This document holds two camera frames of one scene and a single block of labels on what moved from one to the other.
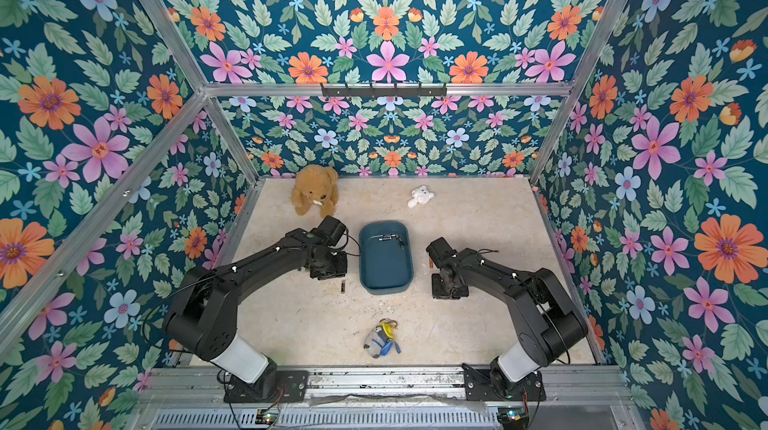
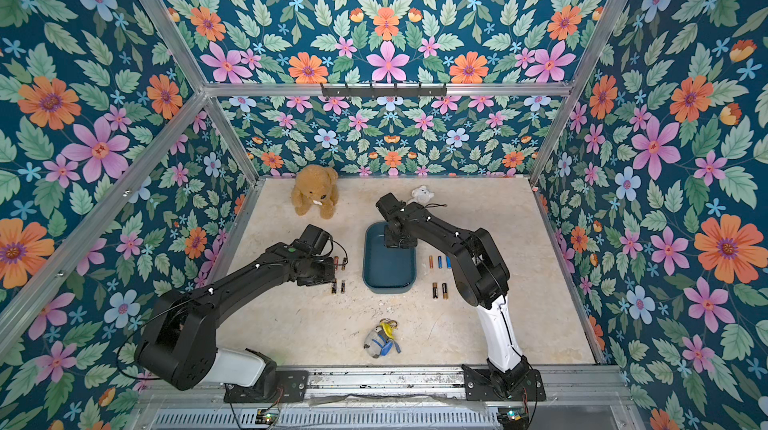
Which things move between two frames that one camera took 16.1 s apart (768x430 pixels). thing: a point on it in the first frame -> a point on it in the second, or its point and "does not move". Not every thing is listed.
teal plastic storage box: x=386 y=257 does not move
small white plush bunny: x=421 y=195 does not move
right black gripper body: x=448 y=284 -> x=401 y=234
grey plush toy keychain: x=381 y=338 does not move
